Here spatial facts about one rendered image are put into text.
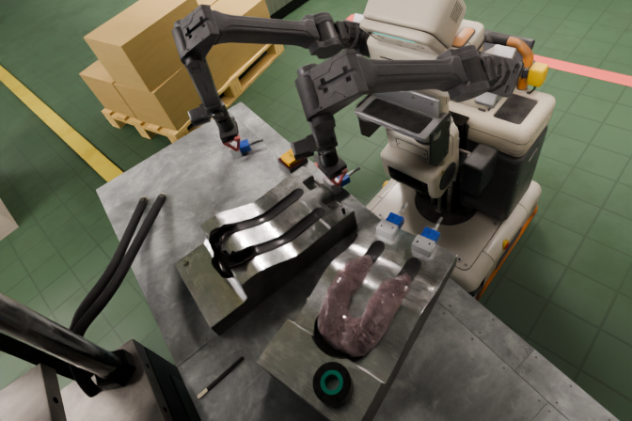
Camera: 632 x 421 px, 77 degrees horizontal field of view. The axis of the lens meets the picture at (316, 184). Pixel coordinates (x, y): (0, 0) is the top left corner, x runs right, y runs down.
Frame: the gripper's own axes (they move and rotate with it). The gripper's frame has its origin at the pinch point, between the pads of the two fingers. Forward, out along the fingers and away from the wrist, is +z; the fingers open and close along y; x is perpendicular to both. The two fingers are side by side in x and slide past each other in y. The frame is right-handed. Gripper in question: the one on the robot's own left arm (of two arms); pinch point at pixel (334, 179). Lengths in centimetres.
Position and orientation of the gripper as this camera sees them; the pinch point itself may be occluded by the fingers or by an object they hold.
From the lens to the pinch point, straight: 129.5
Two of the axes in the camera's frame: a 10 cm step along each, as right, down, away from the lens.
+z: 2.0, 6.3, 7.5
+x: 8.3, -5.1, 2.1
